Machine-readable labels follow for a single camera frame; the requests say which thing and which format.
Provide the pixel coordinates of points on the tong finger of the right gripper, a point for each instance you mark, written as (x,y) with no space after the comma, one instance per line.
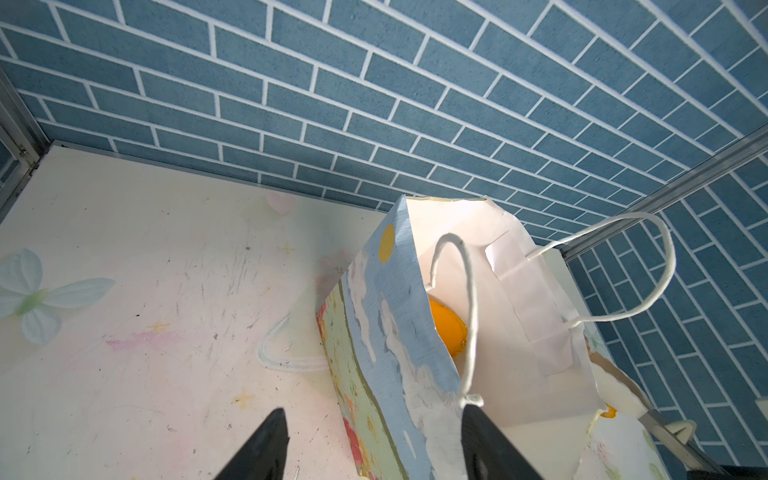
(676,437)

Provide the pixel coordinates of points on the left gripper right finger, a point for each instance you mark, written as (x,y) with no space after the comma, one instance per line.
(488,454)

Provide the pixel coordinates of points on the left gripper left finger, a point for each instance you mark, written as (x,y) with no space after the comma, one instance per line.
(263,456)

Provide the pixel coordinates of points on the large sesame oval bread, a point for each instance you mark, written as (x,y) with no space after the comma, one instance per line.
(609,412)

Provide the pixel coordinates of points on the white paper gift bag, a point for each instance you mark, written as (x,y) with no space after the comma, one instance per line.
(527,362)

